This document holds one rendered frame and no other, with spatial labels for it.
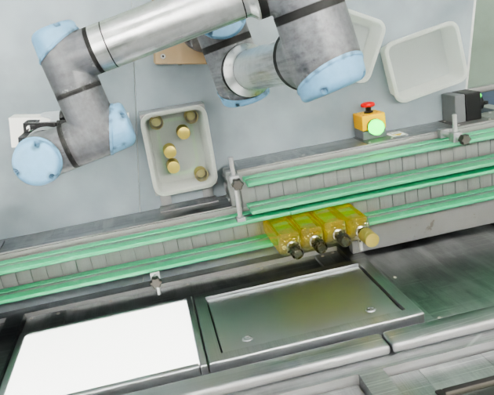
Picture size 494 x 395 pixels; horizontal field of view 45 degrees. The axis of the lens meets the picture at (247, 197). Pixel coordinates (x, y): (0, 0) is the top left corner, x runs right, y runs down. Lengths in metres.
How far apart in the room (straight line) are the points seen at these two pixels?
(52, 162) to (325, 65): 0.45
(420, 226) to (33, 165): 1.15
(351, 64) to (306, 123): 0.77
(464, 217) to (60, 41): 1.26
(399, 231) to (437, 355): 0.58
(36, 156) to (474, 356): 0.89
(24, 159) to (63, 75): 0.14
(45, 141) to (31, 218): 0.77
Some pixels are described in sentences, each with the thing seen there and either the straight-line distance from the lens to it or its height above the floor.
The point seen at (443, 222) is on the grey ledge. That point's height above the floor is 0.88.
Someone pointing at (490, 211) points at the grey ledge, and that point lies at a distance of 1.88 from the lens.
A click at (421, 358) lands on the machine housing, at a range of 1.25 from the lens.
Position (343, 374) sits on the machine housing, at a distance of 1.21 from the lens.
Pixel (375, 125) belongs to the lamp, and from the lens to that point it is 1.68.
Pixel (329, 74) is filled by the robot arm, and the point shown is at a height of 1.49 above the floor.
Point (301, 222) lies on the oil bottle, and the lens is 1.49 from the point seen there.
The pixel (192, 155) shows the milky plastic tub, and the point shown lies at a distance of 1.66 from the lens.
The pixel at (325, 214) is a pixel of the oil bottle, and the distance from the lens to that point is 1.52.
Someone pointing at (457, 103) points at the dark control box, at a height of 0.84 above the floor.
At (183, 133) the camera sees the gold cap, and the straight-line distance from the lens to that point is 1.60.
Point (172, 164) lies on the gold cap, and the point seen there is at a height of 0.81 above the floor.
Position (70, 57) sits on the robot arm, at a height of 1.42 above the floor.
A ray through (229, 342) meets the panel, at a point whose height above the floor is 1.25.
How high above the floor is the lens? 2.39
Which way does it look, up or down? 72 degrees down
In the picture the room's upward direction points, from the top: 144 degrees clockwise
